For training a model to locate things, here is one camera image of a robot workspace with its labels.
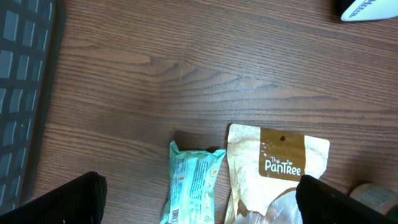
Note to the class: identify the green lid round jar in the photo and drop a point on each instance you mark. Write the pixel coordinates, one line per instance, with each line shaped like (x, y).
(378, 198)

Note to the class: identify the green wet wipes pack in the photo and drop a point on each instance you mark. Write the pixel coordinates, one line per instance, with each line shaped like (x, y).
(193, 176)

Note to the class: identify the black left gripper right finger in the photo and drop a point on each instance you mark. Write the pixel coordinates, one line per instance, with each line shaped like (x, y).
(321, 204)

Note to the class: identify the brown Pantree snack pouch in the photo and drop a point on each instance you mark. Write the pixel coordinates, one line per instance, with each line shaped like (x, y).
(265, 168)

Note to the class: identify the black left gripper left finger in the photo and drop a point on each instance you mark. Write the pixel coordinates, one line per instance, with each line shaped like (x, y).
(81, 200)

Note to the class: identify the white barcode scanner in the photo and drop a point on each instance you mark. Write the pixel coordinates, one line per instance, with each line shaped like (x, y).
(368, 10)

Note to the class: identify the grey plastic basket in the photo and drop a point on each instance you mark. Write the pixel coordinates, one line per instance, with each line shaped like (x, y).
(31, 35)

